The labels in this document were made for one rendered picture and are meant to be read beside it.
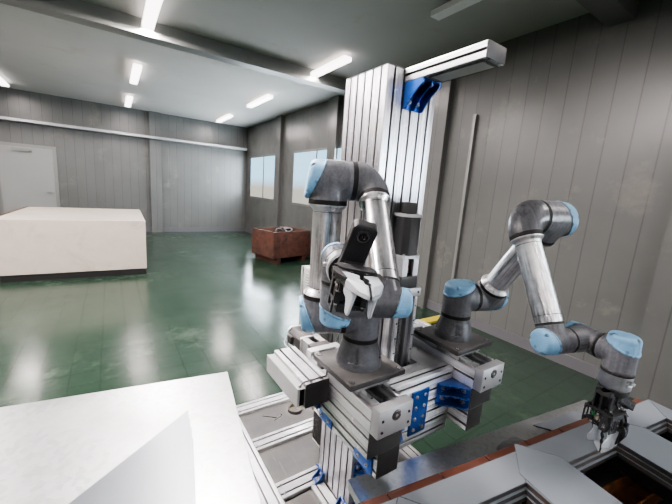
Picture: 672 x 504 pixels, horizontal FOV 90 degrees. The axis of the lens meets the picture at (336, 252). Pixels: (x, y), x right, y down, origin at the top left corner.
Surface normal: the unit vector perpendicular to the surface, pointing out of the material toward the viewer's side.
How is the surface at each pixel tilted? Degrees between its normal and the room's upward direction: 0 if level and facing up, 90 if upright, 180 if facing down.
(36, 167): 90
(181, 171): 90
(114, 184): 90
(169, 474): 0
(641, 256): 90
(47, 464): 0
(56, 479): 0
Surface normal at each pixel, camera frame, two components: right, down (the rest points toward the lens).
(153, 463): 0.07, -0.98
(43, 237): 0.53, 0.19
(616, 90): -0.83, 0.04
